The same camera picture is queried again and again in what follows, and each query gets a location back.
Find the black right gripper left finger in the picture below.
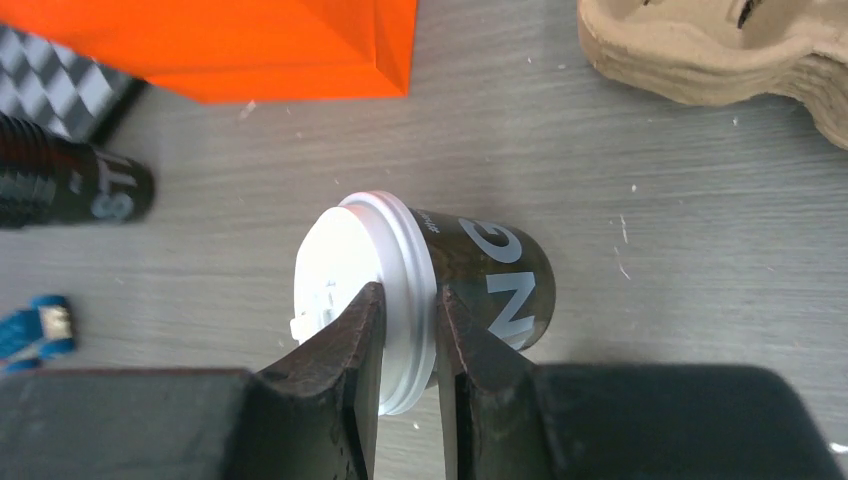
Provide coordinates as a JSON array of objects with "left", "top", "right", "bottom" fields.
[{"left": 251, "top": 282, "right": 386, "bottom": 479}]

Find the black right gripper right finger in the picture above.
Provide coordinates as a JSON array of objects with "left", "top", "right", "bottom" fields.
[{"left": 436, "top": 287, "right": 550, "bottom": 479}]

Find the dark translucent coffee cup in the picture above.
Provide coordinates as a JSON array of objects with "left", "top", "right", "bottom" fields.
[{"left": 407, "top": 207, "right": 557, "bottom": 389}]

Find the white plastic cup lid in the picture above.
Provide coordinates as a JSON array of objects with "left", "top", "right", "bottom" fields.
[{"left": 289, "top": 190, "right": 439, "bottom": 417}]

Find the blue red toy car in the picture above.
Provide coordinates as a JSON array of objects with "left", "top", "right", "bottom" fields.
[{"left": 1, "top": 295, "right": 77, "bottom": 374}]

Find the black cup stack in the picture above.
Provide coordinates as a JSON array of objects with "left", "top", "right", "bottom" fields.
[{"left": 1, "top": 114, "right": 155, "bottom": 230}]

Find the orange paper bag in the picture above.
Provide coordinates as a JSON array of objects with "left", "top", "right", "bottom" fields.
[{"left": 1, "top": 0, "right": 417, "bottom": 103}]

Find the cardboard cup carrier tray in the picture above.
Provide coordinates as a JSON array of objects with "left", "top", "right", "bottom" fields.
[{"left": 577, "top": 1, "right": 847, "bottom": 148}]

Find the black white chessboard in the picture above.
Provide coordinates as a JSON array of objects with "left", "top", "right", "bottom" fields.
[{"left": 1, "top": 25, "right": 146, "bottom": 144}]

